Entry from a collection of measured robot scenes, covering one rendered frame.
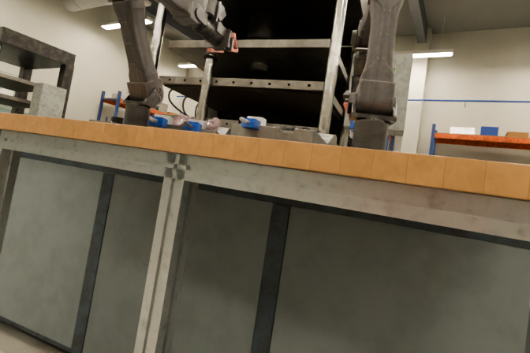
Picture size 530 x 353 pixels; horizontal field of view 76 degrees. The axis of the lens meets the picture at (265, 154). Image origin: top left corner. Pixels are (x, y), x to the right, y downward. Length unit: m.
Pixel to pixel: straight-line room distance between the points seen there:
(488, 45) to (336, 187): 7.84
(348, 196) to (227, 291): 0.63
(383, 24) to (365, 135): 0.23
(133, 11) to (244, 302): 0.81
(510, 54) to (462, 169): 7.76
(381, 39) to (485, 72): 7.36
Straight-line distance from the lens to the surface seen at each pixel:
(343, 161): 0.47
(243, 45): 2.14
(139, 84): 0.95
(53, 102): 5.23
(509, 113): 7.86
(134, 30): 0.94
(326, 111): 1.74
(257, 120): 1.00
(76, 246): 1.39
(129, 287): 1.24
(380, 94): 0.68
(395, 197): 0.48
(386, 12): 0.76
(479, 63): 8.12
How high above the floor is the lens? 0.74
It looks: 4 degrees up
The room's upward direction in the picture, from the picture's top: 9 degrees clockwise
